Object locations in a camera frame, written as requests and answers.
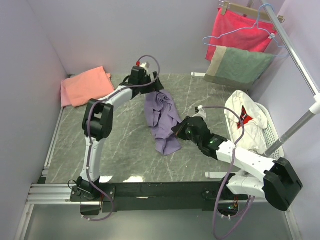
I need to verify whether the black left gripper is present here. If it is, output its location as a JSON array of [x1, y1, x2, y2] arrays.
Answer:
[[139, 72, 164, 95]]

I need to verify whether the purple t shirt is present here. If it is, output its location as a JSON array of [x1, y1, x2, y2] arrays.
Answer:
[[144, 90, 182, 156]]

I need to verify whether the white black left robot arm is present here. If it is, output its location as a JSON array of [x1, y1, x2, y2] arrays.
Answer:
[[76, 62, 164, 201]]

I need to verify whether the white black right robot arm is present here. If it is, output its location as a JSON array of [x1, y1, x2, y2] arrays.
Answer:
[[171, 116, 303, 212]]

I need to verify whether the black base beam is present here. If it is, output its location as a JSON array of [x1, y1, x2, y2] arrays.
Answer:
[[69, 181, 251, 216]]

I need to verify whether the folded pink t shirt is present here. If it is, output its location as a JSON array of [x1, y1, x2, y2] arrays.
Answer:
[[60, 66, 115, 108]]

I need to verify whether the white t shirt with print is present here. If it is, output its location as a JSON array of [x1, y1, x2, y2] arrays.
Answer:
[[224, 90, 268, 154]]

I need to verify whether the green and beige towel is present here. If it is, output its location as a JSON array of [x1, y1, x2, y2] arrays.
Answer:
[[204, 46, 275, 91]]

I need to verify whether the white laundry basket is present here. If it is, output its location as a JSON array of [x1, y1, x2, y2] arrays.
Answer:
[[224, 102, 285, 160]]

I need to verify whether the red towel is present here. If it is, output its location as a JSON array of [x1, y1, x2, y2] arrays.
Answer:
[[203, 7, 277, 61]]

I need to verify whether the wooden clip hanger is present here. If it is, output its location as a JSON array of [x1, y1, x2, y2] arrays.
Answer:
[[219, 0, 285, 24]]

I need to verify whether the silver clothes rack pole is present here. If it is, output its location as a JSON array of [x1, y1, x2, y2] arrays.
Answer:
[[259, 0, 320, 158]]

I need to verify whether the blue wire hanger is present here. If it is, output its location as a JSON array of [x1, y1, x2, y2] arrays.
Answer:
[[202, 7, 285, 61]]

